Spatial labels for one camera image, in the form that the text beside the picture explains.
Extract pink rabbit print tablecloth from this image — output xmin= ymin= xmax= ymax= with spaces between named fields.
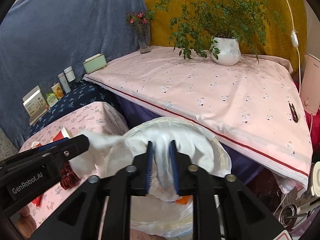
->
xmin=20 ymin=102 xmax=129 ymax=229

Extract yellow backdrop cloth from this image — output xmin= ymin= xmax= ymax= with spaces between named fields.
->
xmin=145 ymin=0 xmax=307 ymax=70

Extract white tissue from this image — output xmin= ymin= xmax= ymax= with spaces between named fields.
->
xmin=70 ymin=128 xmax=214 ymax=202

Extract dark red scrunchie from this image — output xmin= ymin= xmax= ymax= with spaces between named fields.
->
xmin=60 ymin=161 xmax=80 ymax=190

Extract red paper cup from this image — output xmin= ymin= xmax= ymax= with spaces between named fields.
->
xmin=52 ymin=126 xmax=73 ymax=142

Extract white cable with switch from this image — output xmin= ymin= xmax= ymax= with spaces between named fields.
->
xmin=276 ymin=0 xmax=315 ymax=136

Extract tall white bottle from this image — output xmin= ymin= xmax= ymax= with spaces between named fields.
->
xmin=58 ymin=73 xmax=71 ymax=94

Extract white ribbed plant pot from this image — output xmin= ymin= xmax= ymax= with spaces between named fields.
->
xmin=209 ymin=37 xmax=241 ymax=66

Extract white round device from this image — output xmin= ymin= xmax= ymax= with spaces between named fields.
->
xmin=309 ymin=161 xmax=320 ymax=198

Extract green potted plant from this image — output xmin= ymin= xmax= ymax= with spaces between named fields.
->
xmin=150 ymin=0 xmax=285 ymax=60

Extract pink white appliance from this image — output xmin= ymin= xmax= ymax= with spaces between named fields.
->
xmin=300 ymin=54 xmax=320 ymax=115

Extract white lined trash bin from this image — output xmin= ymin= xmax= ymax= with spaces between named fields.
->
xmin=102 ymin=116 xmax=232 ymax=238

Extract blue backdrop cloth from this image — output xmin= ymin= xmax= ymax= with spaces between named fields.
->
xmin=1 ymin=0 xmax=146 ymax=148

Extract white jar container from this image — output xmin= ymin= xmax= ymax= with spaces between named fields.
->
xmin=64 ymin=66 xmax=76 ymax=82

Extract glass vase pink flowers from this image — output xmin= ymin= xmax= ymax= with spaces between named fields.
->
xmin=126 ymin=12 xmax=151 ymax=54

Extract white open gift box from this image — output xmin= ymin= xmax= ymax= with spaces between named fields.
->
xmin=22 ymin=86 xmax=48 ymax=126

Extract pink bird print tablecloth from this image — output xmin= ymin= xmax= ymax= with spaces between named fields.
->
xmin=84 ymin=46 xmax=313 ymax=187

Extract navy floral tablecloth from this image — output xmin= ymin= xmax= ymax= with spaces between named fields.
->
xmin=30 ymin=81 xmax=119 ymax=137

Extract orange print can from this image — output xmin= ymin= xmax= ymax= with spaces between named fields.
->
xmin=52 ymin=82 xmax=64 ymax=100

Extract person's left hand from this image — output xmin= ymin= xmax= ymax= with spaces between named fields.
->
xmin=16 ymin=205 xmax=37 ymax=239

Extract mint green tissue box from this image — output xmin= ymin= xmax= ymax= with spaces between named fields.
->
xmin=83 ymin=54 xmax=107 ymax=74

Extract small green white box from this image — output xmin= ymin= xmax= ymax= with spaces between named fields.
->
xmin=46 ymin=93 xmax=59 ymax=107

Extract orange plastic wrapper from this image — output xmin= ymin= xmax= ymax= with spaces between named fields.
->
xmin=174 ymin=196 xmax=193 ymax=205

